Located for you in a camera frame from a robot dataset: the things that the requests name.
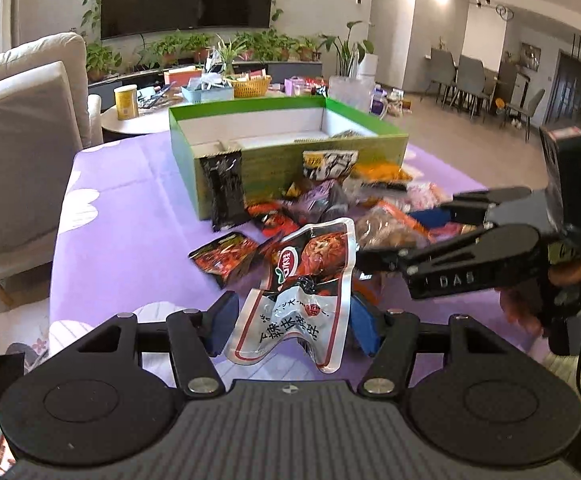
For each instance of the dark red spicy snack packet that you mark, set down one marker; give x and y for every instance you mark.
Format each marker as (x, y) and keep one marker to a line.
(230, 257)

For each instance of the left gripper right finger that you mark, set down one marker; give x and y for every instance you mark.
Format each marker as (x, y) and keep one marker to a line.
(389, 339)

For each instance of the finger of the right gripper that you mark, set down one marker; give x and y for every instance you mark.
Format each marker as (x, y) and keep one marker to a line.
(501, 256)
(469, 208)

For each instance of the purple gift bag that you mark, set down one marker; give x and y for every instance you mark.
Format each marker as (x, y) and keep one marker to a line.
(379, 103)

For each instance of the green cardboard box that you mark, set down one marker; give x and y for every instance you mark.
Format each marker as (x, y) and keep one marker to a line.
(271, 134)

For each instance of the purple wrapped snack bag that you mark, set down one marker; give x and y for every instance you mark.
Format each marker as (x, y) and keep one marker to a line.
(325, 202)

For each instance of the beige armchair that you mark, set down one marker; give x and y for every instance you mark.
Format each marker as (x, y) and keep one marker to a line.
(47, 115)

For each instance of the orange box on table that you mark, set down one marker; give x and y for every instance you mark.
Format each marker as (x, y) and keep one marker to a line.
(181, 76)

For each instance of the person right hand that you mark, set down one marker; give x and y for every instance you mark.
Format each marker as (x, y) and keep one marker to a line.
(524, 306)

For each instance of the grey dining chair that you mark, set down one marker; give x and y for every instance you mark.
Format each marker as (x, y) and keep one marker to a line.
(469, 85)

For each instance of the clear bag brown snack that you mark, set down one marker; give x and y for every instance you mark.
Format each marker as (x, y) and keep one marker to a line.
(379, 228)

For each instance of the white red meat snack pouch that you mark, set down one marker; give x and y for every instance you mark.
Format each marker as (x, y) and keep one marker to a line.
(305, 295)

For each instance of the spider plant in vase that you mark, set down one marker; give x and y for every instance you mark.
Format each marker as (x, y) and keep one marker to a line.
(226, 52)

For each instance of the tall green floor plant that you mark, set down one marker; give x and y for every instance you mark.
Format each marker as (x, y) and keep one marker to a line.
(349, 53)

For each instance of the red small snack packet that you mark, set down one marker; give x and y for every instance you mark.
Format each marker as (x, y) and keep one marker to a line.
(271, 219)

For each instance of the black snack packet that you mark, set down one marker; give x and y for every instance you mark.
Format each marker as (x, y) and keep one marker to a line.
(223, 174)

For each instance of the yellow tin can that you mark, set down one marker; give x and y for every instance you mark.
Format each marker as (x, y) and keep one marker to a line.
(126, 101)

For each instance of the blue plastic organizer tray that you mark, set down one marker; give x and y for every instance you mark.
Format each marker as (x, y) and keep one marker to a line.
(207, 95)

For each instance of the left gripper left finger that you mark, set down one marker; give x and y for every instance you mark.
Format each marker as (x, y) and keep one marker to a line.
(195, 338)

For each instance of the orange snack bag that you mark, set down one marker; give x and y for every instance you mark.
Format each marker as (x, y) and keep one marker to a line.
(383, 172)

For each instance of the black white patterned snack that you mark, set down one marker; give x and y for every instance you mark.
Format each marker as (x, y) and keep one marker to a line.
(328, 164)

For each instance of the yellow woven basket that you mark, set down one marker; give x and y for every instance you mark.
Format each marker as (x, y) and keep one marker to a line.
(250, 87)

